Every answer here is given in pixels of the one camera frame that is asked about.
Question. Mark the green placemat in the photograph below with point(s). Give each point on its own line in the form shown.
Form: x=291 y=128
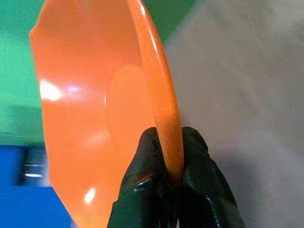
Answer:
x=16 y=71

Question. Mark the orange plastic plate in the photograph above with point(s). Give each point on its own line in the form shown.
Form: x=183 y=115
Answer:
x=95 y=107

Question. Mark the dark metal cutlery piece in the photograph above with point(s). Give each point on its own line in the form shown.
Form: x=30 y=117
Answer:
x=33 y=166

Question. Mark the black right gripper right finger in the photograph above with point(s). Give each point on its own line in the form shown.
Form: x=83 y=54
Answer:
x=204 y=185

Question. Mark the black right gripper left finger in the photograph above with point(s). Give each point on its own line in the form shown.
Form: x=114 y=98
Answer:
x=142 y=190

